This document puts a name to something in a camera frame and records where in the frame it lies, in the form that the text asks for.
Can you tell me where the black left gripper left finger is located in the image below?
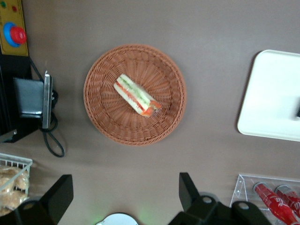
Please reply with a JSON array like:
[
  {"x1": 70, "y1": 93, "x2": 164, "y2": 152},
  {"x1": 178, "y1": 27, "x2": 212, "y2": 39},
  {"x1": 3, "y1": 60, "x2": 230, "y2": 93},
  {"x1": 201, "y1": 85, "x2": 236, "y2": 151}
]
[{"x1": 0, "y1": 174, "x2": 74, "y2": 225}]

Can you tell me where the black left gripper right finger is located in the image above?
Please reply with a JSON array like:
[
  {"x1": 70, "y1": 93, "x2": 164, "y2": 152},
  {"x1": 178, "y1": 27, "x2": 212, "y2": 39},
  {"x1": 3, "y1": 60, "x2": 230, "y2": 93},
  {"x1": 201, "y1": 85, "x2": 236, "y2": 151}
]
[{"x1": 167, "y1": 172, "x2": 272, "y2": 225}]

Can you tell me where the round brown wicker basket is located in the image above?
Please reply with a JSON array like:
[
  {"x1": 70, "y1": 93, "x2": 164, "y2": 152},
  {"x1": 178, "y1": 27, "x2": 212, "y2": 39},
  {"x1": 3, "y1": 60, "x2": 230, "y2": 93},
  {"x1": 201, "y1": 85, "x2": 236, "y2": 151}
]
[{"x1": 83, "y1": 44, "x2": 188, "y2": 146}]

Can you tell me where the cream white plastic tray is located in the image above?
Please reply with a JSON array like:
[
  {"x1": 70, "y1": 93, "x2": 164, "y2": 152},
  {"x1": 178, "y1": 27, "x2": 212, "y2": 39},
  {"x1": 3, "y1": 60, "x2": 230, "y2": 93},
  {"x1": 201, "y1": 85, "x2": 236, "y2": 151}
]
[{"x1": 237, "y1": 49, "x2": 300, "y2": 142}]

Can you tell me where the wrapped triangle sandwich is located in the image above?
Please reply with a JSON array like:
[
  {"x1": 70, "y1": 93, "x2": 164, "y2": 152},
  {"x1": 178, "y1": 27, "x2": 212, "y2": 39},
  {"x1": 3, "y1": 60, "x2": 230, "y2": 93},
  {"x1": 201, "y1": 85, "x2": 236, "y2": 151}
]
[{"x1": 113, "y1": 73, "x2": 163, "y2": 117}]

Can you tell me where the bagged breaded pastry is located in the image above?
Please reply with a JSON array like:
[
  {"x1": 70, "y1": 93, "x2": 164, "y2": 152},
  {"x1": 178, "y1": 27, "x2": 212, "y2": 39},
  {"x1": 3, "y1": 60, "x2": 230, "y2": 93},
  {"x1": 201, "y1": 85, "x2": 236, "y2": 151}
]
[
  {"x1": 0, "y1": 191, "x2": 28, "y2": 217},
  {"x1": 0, "y1": 165, "x2": 30, "y2": 193}
]

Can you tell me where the clear acrylic bottle holder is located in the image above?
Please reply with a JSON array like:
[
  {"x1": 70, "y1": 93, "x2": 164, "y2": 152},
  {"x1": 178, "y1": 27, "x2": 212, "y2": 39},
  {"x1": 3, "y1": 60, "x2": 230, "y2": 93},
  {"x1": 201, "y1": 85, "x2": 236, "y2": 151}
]
[{"x1": 229, "y1": 172, "x2": 300, "y2": 225}]

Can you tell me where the white round dish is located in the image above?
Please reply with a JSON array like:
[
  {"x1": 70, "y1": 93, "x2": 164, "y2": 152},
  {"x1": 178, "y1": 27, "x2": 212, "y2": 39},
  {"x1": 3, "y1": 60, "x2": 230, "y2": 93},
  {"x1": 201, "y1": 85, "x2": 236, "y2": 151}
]
[{"x1": 95, "y1": 212, "x2": 139, "y2": 225}]

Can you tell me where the red soda can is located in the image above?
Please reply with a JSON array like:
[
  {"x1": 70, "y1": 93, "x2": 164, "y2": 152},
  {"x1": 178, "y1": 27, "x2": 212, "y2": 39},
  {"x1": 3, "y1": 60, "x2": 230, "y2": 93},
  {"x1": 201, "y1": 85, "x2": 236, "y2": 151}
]
[
  {"x1": 253, "y1": 182, "x2": 300, "y2": 225},
  {"x1": 274, "y1": 185, "x2": 300, "y2": 218}
]

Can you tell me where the dark grey flat panel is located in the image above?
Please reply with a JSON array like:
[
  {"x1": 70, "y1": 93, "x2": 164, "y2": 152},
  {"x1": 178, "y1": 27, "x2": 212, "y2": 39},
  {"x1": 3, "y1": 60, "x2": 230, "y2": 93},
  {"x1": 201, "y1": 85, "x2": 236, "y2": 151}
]
[{"x1": 13, "y1": 77, "x2": 45, "y2": 118}]

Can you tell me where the black metal stand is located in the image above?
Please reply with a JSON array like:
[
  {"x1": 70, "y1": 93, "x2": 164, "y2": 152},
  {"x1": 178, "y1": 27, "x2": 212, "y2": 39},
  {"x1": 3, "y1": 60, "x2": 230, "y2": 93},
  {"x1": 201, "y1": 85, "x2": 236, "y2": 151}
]
[{"x1": 0, "y1": 53, "x2": 58, "y2": 143}]

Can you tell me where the red emergency stop button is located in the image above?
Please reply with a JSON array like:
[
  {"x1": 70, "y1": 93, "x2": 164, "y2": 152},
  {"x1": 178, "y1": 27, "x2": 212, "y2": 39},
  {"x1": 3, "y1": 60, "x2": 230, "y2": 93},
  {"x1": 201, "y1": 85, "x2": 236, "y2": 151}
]
[{"x1": 3, "y1": 22, "x2": 27, "y2": 48}]

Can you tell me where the yellow emergency stop box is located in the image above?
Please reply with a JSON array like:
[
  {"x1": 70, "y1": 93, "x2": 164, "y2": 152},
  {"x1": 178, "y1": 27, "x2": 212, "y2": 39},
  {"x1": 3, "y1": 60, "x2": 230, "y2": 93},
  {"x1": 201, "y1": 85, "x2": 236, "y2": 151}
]
[{"x1": 0, "y1": 0, "x2": 29, "y2": 57}]

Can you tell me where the white wire basket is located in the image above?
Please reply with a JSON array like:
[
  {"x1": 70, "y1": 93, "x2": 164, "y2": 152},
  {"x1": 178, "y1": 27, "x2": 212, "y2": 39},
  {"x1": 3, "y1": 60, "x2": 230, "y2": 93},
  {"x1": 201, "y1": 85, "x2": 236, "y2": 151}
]
[{"x1": 0, "y1": 152, "x2": 33, "y2": 202}]

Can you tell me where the black cable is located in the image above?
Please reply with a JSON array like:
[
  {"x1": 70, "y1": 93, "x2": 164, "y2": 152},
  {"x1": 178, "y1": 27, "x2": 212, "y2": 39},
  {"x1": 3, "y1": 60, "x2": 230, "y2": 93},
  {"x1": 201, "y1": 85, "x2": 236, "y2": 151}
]
[{"x1": 28, "y1": 57, "x2": 65, "y2": 158}]

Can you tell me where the silver metal bracket plate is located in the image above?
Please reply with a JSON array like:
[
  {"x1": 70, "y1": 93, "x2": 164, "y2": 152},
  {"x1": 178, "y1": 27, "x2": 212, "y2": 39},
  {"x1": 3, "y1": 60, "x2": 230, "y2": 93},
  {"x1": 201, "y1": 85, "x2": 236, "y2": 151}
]
[{"x1": 41, "y1": 71, "x2": 53, "y2": 129}]

